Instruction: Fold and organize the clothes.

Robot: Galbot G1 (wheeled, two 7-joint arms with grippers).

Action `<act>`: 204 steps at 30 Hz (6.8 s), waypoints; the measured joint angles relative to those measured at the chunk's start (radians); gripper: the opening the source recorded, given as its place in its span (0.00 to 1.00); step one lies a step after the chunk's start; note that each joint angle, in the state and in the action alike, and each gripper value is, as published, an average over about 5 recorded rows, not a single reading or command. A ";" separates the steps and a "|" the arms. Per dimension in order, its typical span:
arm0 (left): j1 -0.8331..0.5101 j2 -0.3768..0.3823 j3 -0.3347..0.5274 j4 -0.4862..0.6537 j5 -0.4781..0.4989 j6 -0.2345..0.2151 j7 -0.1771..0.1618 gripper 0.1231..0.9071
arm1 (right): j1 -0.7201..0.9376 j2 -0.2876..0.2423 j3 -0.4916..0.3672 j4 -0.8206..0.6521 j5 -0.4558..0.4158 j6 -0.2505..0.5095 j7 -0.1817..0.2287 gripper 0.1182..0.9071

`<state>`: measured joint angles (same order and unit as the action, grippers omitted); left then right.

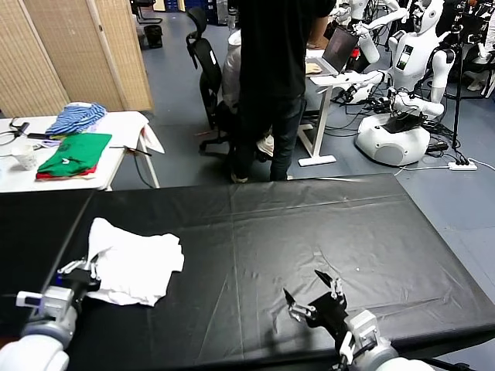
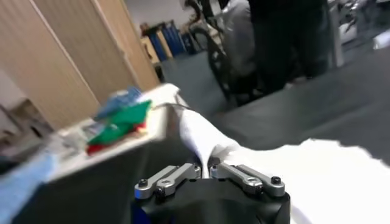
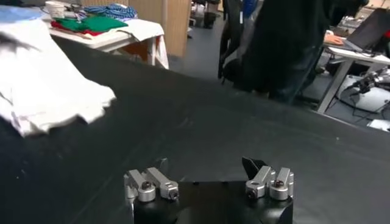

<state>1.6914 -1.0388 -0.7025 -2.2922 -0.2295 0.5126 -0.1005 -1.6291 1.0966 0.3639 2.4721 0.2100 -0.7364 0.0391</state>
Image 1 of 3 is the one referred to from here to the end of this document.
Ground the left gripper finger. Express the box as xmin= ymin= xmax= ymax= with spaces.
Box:
xmin=87 ymin=253 xmax=102 ymax=281
xmin=56 ymin=259 xmax=88 ymax=276

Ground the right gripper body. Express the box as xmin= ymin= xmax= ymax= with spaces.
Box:
xmin=305 ymin=291 xmax=382 ymax=364

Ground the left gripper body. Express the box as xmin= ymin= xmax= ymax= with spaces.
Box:
xmin=40 ymin=270 xmax=102 ymax=322

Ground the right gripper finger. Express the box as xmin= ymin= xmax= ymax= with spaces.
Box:
xmin=283 ymin=288 xmax=318 ymax=324
xmin=313 ymin=269 xmax=344 ymax=301

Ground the white t-shirt with pink print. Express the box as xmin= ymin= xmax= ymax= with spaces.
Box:
xmin=85 ymin=217 xmax=186 ymax=308

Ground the red folded garment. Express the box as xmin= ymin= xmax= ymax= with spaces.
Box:
xmin=35 ymin=162 xmax=100 ymax=181

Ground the white side table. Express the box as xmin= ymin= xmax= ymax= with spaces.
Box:
xmin=0 ymin=111 xmax=166 ymax=193

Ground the green folded t-shirt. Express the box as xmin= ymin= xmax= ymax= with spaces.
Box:
xmin=36 ymin=132 xmax=113 ymax=179

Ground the white paper cup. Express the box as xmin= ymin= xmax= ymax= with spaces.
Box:
xmin=10 ymin=145 xmax=36 ymax=171

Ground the white cloth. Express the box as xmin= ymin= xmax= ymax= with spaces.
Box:
xmin=94 ymin=111 xmax=166 ymax=154

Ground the blue striped garment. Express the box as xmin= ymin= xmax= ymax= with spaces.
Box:
xmin=45 ymin=102 xmax=108 ymax=136

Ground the white humanoid robot with screen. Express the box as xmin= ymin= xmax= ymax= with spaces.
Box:
xmin=340 ymin=0 xmax=457 ymax=167

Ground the white standing desk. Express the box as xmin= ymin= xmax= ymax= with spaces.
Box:
xmin=297 ymin=71 xmax=363 ymax=167

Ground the white power strip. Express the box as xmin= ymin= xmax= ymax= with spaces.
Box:
xmin=448 ymin=157 xmax=479 ymax=170

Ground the bamboo folding screen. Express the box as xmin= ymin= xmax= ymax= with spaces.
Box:
xmin=0 ymin=0 xmax=155 ymax=118

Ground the black tripod stand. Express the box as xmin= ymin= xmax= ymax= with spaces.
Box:
xmin=450 ymin=15 xmax=480 ymax=150

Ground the black office chair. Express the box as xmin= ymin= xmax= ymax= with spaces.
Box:
xmin=185 ymin=6 xmax=248 ymax=158

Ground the standing person in black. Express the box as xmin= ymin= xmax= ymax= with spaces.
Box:
xmin=226 ymin=0 xmax=336 ymax=184

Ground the black trash bin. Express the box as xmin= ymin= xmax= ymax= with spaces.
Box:
xmin=144 ymin=23 xmax=163 ymax=49

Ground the silver open laptop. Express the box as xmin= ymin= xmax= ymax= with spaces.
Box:
xmin=305 ymin=26 xmax=359 ymax=77

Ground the black cantilever chair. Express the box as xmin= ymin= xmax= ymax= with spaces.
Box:
xmin=130 ymin=0 xmax=163 ymax=25

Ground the black cable with device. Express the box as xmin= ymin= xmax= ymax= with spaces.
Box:
xmin=0 ymin=116 xmax=31 ymax=147

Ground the white power cable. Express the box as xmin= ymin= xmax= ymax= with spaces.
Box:
xmin=394 ymin=157 xmax=495 ymax=175

